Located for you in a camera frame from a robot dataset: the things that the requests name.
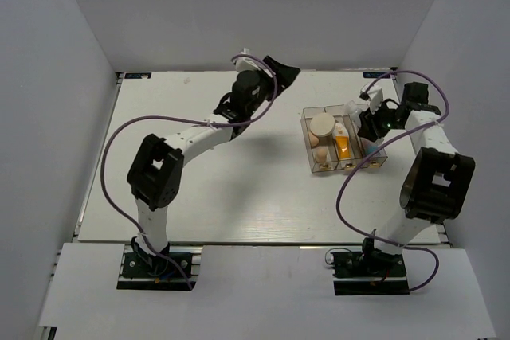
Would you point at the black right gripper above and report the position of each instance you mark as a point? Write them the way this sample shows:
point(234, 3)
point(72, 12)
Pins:
point(368, 120)

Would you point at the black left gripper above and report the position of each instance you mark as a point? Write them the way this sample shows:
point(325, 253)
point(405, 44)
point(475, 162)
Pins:
point(285, 75)

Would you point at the white frosted cream jar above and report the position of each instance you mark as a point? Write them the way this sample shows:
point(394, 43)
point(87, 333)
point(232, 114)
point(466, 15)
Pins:
point(354, 110)

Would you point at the orange sunscreen tube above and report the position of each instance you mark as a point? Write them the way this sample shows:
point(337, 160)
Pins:
point(342, 144)

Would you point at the round beige powder puff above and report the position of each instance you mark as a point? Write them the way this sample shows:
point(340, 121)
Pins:
point(322, 125)

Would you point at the round peach makeup sponge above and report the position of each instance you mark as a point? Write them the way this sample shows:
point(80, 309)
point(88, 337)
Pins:
point(321, 155)

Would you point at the white pink teal spray bottle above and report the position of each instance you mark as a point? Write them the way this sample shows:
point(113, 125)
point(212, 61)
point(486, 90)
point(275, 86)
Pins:
point(368, 146)

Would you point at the white oval sunscreen bottle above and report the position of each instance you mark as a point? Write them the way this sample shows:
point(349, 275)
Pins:
point(340, 130)

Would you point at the gourd-shaped peach makeup sponge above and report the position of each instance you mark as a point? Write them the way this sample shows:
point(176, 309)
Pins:
point(314, 141)

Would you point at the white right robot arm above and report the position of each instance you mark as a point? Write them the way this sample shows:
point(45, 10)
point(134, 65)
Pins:
point(436, 186)

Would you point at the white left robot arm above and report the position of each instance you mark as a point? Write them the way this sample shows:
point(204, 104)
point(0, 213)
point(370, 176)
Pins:
point(156, 171)

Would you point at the clear three-compartment organizer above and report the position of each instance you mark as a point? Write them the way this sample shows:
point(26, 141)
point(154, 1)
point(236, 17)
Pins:
point(334, 163)

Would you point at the blue table corner sticker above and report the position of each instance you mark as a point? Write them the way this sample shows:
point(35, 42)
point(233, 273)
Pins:
point(374, 75)

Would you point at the left blue corner sticker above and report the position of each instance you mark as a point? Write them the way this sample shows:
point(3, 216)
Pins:
point(137, 75)

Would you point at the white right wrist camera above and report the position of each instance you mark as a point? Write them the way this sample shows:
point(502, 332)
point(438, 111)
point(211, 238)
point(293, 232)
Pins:
point(373, 94)

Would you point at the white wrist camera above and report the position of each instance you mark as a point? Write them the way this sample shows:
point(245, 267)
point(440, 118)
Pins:
point(373, 94)
point(243, 63)

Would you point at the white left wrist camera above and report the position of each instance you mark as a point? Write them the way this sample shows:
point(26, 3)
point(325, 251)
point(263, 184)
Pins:
point(243, 63)

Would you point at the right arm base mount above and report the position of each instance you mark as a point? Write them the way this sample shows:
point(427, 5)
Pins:
point(357, 274)

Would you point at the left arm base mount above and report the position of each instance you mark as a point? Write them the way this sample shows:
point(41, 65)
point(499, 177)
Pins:
point(136, 275)

